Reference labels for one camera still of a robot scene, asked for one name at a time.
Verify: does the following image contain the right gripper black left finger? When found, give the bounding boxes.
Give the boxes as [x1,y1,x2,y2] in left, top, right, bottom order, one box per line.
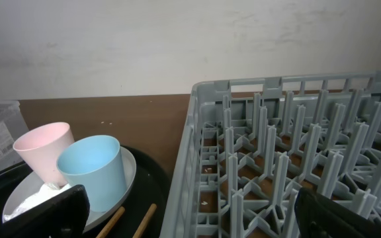
[0,185,90,238]

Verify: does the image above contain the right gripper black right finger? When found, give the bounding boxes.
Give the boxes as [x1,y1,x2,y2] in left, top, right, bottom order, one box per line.
[294,188,381,238]

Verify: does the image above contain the white tissue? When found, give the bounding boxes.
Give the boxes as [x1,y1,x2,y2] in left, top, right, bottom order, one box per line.
[3,183,71,221]

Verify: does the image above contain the light blue plastic cup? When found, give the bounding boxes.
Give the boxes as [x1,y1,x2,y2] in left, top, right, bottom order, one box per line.
[56,135,127,212]

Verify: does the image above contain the pink plastic cup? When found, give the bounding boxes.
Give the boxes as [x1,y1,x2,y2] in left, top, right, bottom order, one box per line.
[13,122,74,186]

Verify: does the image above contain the grey dishwasher rack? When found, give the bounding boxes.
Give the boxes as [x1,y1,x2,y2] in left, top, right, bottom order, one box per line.
[160,71,381,237]

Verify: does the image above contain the grey round plate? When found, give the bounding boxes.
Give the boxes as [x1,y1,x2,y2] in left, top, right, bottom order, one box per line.
[2,145,138,233]

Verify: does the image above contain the left wooden chopstick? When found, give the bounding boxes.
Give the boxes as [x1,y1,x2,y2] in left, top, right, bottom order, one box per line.
[96,206,125,238]

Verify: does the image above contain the wooden chopstick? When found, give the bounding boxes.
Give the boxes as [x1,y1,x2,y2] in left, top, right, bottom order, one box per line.
[132,204,157,238]
[96,206,125,238]

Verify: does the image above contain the right wooden chopstick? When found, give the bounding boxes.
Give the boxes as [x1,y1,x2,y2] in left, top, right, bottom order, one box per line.
[132,204,157,238]

